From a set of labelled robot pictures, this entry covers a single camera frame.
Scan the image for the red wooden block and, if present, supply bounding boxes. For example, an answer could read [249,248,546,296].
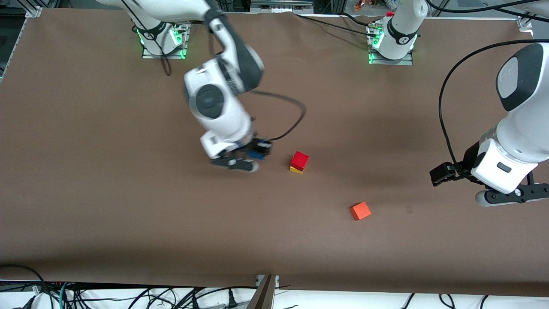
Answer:
[291,151,309,171]

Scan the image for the orange wooden block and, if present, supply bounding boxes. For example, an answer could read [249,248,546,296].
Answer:
[350,202,372,221]

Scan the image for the brown table cover sheet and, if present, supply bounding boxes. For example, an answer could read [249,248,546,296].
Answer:
[0,9,549,297]

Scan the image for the grey diagonal pole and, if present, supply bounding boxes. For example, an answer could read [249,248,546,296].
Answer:
[245,275,277,309]

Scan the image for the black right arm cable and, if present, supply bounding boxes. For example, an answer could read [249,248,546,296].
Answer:
[250,89,307,142]

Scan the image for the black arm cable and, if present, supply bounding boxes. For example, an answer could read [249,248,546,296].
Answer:
[250,89,307,142]
[438,39,549,179]

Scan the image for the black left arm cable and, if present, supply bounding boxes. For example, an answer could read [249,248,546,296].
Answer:
[438,39,549,179]

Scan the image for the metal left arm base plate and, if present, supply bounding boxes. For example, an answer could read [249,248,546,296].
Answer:
[368,21,414,66]

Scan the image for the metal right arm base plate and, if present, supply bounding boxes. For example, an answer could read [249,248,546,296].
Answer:
[142,24,190,60]

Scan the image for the black base supply cable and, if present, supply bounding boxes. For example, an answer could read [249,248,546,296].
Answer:
[293,12,380,40]

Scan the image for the aluminium frame rail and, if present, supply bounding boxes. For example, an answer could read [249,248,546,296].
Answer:
[250,0,314,12]

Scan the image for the black looped cable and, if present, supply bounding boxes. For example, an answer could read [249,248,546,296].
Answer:
[0,264,45,297]

